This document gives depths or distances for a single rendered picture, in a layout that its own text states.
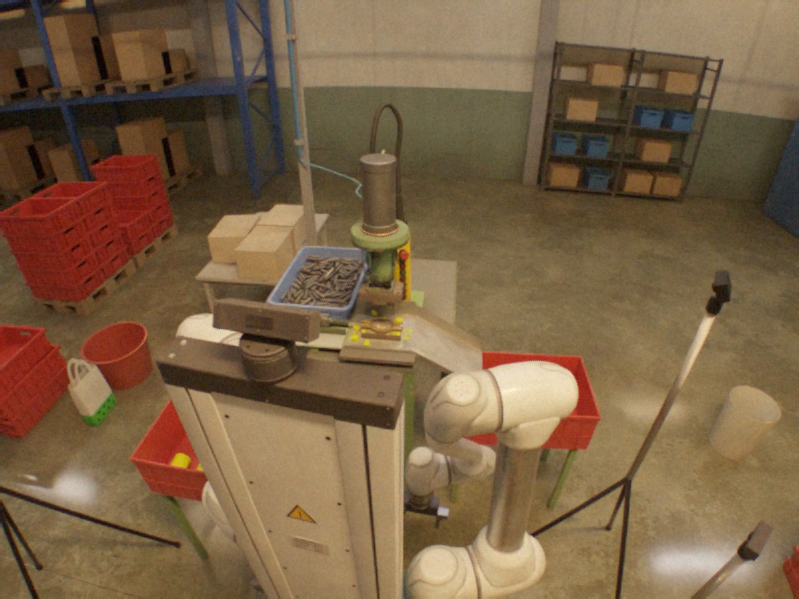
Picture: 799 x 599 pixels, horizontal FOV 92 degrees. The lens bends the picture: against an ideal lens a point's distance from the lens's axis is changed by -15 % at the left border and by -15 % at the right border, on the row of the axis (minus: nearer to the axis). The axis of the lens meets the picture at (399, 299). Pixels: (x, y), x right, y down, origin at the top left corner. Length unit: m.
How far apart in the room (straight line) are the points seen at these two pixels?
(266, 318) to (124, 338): 3.27
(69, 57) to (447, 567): 7.26
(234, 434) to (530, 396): 0.55
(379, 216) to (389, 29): 5.33
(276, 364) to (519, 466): 0.66
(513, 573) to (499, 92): 6.16
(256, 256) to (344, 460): 2.62
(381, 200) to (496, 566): 1.16
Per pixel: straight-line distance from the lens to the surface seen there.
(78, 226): 4.54
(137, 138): 7.12
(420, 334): 1.92
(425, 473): 1.39
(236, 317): 0.56
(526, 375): 0.93
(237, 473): 0.79
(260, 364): 0.55
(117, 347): 3.82
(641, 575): 2.61
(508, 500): 1.14
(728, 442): 3.23
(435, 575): 1.28
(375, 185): 1.53
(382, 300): 1.75
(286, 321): 0.53
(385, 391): 0.55
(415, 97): 6.78
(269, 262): 3.16
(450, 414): 0.87
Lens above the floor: 2.17
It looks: 34 degrees down
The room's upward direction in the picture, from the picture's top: straight up
